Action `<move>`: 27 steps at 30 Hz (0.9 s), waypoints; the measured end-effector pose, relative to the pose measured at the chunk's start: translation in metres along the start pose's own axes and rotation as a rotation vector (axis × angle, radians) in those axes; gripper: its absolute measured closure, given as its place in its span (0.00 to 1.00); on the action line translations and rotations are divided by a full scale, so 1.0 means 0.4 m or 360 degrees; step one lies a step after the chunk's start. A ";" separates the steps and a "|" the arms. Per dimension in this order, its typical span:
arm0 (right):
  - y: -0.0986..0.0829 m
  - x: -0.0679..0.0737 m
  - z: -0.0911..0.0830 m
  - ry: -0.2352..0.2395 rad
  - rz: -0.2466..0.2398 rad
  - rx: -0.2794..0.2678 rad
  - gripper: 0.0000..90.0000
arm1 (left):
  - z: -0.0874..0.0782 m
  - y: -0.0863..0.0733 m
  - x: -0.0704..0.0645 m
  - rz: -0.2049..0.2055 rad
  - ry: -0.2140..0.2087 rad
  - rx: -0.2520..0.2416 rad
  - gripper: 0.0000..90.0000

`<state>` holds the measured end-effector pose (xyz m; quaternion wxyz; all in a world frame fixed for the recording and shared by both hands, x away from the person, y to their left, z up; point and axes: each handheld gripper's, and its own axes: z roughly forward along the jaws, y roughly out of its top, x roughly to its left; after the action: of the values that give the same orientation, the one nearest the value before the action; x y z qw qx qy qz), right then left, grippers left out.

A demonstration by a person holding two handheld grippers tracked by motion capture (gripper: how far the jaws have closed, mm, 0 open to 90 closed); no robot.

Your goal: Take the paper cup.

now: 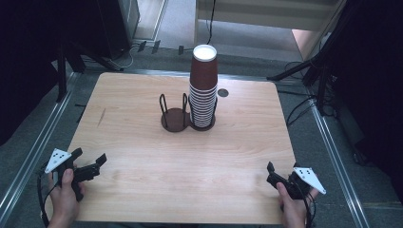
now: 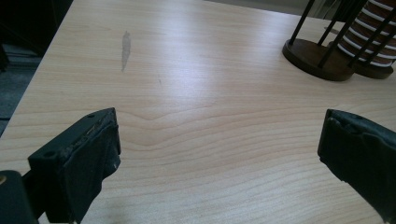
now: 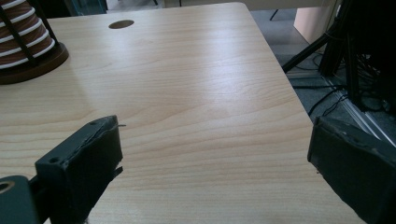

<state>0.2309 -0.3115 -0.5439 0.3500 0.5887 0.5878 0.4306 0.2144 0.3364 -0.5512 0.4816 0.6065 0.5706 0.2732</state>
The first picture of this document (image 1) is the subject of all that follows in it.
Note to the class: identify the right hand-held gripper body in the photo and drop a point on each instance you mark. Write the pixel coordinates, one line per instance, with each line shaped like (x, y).
(309, 179)

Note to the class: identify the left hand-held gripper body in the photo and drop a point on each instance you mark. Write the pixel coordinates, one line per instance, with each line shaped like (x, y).
(88, 172)

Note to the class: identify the stack of brown paper cups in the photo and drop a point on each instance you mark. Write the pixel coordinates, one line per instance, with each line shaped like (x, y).
(202, 107)

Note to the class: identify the brown ribbed paper cup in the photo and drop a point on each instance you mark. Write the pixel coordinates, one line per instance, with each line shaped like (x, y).
(203, 71)

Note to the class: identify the person's right hand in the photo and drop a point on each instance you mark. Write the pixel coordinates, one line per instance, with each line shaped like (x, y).
(294, 213)

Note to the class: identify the person's left hand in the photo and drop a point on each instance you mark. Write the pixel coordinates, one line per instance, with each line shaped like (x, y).
(63, 202)

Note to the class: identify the black metal stand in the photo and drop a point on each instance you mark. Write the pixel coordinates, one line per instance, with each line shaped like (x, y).
(61, 72)

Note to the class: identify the round grey table grommet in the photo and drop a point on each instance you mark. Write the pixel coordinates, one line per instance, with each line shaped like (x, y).
(223, 92)

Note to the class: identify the black tripod stand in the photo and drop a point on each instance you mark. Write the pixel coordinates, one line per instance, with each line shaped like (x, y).
(320, 60)

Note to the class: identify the dark cabinet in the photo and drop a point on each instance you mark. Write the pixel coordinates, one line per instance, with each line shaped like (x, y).
(117, 25)

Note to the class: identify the aluminium floor rail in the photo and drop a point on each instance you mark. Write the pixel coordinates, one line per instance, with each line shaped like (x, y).
(34, 158)
(335, 164)

